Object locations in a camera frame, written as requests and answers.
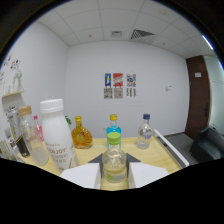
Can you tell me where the clear bottle green cap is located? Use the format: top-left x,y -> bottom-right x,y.
101,132 -> 128,184

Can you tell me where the white-framed wooden shelf rack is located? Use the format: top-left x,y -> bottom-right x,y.
16,129 -> 190,192

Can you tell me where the amber bottle gold cap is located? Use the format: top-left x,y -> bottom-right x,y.
71,115 -> 93,150

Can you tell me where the clear bottle blue cap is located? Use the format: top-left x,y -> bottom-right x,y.
136,113 -> 154,150

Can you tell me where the large white plastic bottle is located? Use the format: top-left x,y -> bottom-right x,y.
39,98 -> 80,173

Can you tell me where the blue bottle yellow cap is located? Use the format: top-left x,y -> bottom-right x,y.
106,113 -> 122,136

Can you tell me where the tall glass jar cork lid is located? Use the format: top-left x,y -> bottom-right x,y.
17,105 -> 50,167

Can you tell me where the small pink bottle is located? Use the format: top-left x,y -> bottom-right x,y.
32,115 -> 45,143

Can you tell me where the black armchair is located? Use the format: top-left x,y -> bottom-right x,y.
189,125 -> 224,164

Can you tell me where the black snack bag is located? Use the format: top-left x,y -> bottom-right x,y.
7,106 -> 31,158

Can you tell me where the brown door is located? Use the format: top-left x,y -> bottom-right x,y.
184,55 -> 212,140

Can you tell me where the white figurine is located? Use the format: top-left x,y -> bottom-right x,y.
12,69 -> 24,94

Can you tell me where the ceiling air vent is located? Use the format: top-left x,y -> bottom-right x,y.
129,29 -> 156,44

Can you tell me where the multicolour wall poster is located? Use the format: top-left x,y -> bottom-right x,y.
126,73 -> 137,98

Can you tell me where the red wall poster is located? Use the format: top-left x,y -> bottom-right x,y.
112,72 -> 124,100

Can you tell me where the blue wall poster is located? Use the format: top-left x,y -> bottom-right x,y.
103,73 -> 113,100

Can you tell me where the wooden wall shelf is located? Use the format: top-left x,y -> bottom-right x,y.
1,90 -> 25,101

